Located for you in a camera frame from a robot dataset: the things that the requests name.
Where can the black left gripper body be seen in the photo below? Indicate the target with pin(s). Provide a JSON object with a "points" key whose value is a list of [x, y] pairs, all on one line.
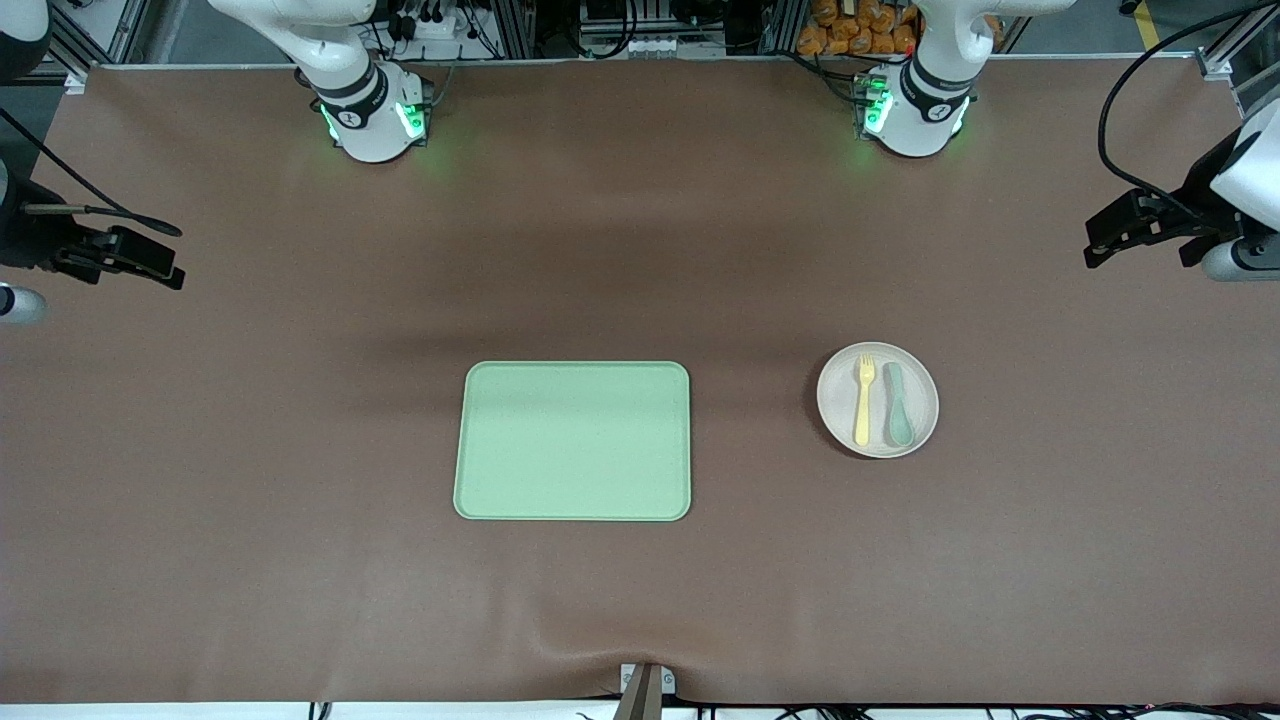
{"points": [[1197, 186]]}

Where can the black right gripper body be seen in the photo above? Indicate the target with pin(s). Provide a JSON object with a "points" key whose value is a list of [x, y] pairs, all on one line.
{"points": [[24, 240]]}

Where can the green plastic spoon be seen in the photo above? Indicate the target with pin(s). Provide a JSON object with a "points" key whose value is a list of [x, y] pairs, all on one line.
{"points": [[899, 420]]}

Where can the yellow plastic fork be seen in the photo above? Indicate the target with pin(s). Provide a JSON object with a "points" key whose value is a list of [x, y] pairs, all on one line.
{"points": [[863, 405]]}

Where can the round beige plate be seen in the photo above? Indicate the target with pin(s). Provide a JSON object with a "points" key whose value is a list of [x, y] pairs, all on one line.
{"points": [[835, 400]]}

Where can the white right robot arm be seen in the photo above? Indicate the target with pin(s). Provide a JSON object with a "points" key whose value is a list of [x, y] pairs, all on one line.
{"points": [[365, 120]]}

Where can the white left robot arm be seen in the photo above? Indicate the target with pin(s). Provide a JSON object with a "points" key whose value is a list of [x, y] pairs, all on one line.
{"points": [[915, 110]]}

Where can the brown table cover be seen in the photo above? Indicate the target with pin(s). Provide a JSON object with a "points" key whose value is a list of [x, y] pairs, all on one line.
{"points": [[250, 580]]}

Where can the pile of orange items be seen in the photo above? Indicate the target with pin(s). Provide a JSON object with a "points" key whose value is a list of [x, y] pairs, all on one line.
{"points": [[850, 30]]}

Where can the white power strip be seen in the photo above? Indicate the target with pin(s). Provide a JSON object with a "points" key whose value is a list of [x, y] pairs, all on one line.
{"points": [[435, 25]]}

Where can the light green rectangular tray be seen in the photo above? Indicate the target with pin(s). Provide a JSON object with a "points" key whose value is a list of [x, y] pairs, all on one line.
{"points": [[570, 440]]}

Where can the white terminal block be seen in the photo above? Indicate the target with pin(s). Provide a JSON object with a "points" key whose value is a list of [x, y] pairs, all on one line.
{"points": [[646, 46]]}

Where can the grey table edge clamp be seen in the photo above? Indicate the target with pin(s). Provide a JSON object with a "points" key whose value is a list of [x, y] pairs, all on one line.
{"points": [[646, 690]]}

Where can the aluminium corner bracket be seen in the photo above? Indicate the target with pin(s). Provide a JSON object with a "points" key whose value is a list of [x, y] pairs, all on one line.
{"points": [[1215, 65], [77, 80]]}

